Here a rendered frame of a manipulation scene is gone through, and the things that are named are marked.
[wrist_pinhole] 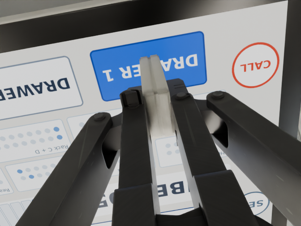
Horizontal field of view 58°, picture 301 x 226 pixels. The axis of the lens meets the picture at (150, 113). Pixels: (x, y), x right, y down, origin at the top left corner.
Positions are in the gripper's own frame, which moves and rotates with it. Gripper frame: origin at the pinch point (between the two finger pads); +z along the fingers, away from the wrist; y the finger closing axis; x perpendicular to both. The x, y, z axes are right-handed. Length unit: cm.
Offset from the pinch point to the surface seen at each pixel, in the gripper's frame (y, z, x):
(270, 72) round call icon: 10.2, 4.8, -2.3
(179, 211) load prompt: 0.4, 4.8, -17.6
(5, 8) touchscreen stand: -16.1, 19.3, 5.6
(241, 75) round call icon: 7.7, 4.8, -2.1
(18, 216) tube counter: -17.2, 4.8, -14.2
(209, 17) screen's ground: 5.2, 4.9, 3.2
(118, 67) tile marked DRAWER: -2.7, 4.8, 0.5
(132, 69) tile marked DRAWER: -1.5, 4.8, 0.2
